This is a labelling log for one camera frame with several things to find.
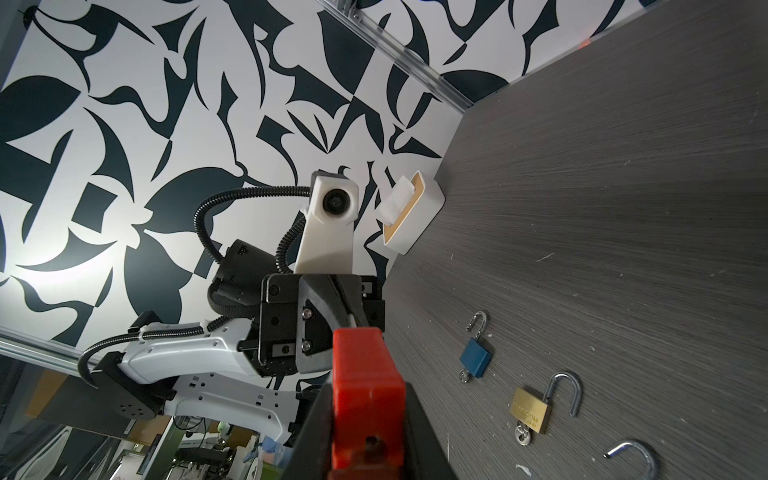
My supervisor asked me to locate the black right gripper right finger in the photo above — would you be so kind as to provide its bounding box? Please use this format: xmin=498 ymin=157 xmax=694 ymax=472
xmin=404 ymin=383 xmax=458 ymax=480

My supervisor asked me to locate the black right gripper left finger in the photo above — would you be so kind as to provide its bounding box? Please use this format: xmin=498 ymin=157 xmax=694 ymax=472
xmin=281 ymin=383 xmax=334 ymax=480

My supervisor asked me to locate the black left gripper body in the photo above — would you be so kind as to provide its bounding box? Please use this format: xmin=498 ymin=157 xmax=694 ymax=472
xmin=257 ymin=274 xmax=385 ymax=376

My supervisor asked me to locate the red padlock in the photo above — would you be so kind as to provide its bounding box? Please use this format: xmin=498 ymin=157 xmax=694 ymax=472
xmin=327 ymin=327 xmax=406 ymax=479

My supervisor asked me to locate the black padlock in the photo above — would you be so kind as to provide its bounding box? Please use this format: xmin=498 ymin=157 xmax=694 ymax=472
xmin=602 ymin=439 xmax=661 ymax=480

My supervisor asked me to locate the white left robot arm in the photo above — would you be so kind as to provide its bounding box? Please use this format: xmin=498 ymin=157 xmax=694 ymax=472
xmin=78 ymin=174 xmax=385 ymax=444

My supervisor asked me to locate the blue padlock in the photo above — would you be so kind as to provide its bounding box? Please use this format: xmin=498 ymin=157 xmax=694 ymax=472
xmin=459 ymin=310 xmax=492 ymax=384

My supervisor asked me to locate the brass padlock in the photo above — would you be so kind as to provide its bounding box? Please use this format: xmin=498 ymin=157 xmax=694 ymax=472
xmin=510 ymin=371 xmax=583 ymax=447

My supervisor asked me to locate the white tissue box wooden lid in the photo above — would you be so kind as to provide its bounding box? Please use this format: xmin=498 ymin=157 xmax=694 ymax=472
xmin=375 ymin=171 xmax=445 ymax=255

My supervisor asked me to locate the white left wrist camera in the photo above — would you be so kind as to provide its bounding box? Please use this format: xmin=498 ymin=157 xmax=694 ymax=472
xmin=294 ymin=170 xmax=359 ymax=274

